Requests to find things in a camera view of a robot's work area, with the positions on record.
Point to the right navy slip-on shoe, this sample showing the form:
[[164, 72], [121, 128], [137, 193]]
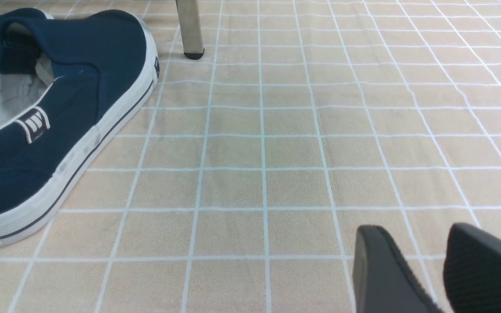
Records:
[[66, 89]]

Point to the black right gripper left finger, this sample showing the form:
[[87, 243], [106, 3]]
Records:
[[382, 279]]

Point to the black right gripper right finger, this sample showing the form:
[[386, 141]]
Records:
[[472, 270]]

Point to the stainless steel shoe rack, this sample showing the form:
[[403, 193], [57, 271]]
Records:
[[190, 29]]

